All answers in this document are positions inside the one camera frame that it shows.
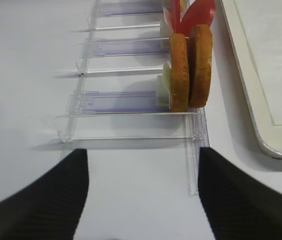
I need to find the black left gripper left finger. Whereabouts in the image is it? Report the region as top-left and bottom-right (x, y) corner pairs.
(0, 149), (89, 240)

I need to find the toasted bun bottom slice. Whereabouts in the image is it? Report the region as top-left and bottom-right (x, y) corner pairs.
(188, 24), (213, 109)

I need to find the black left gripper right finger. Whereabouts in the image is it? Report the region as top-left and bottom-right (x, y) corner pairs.
(197, 147), (282, 240)

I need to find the cream metal baking tray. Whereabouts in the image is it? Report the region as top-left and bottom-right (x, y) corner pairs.
(221, 0), (282, 159)

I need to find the red tomato slice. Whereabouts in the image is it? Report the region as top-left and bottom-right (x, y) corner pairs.
(176, 0), (216, 37)
(162, 0), (187, 33)

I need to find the clear acrylic left food rack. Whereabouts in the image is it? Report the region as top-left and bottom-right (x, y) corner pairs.
(43, 0), (209, 196)

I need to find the white parchment paper sheet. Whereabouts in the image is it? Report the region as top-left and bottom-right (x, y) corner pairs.
(235, 0), (282, 125)

